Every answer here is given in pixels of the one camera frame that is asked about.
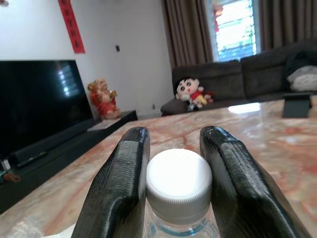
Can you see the black remote control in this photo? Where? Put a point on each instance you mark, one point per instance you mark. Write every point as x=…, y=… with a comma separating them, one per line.
x=31, y=160

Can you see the window with louvres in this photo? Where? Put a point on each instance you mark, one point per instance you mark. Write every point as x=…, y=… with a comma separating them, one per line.
x=235, y=29

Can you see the red paper wall banner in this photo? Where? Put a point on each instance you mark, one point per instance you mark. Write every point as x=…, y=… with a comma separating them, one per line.
x=71, y=27

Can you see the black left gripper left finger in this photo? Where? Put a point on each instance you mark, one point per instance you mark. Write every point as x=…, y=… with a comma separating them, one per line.
x=116, y=188

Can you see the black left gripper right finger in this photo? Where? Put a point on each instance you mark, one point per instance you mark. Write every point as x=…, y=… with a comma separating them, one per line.
x=237, y=188

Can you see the black low tv cabinet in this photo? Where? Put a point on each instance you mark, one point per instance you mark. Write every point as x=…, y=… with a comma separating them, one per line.
x=62, y=153

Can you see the clear plastic bottle white cap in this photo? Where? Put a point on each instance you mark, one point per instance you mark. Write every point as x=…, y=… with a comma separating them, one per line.
x=178, y=173

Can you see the laughing buddha statue red robe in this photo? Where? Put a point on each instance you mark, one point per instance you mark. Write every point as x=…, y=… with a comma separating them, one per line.
x=104, y=101

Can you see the small black white plush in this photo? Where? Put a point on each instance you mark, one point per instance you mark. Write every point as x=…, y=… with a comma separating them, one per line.
x=190, y=104

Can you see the black flat screen television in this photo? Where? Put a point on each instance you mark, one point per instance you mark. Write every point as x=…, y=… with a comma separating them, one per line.
x=37, y=99

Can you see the black soundbar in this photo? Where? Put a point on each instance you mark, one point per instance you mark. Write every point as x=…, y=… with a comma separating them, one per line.
x=57, y=141

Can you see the black wall switch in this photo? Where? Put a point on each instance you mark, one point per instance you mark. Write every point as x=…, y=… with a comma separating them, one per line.
x=117, y=48

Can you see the brown curtain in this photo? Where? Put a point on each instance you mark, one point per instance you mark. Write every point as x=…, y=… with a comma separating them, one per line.
x=284, y=22
x=185, y=29

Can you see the small white box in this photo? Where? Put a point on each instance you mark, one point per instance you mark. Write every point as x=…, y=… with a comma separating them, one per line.
x=4, y=165

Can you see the dark grey fabric sofa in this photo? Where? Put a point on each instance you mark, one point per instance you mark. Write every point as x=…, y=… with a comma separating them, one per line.
x=223, y=77

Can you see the cartoon boy plush red shirt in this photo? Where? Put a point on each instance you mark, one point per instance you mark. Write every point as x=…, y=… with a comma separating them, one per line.
x=189, y=86

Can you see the small red plush doll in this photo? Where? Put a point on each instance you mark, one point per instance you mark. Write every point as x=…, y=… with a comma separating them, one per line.
x=208, y=96

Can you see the black folding stand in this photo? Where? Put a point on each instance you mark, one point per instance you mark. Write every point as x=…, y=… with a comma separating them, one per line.
x=296, y=106

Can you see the grey knitted pillow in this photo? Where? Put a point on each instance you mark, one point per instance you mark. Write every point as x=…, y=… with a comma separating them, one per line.
x=303, y=79

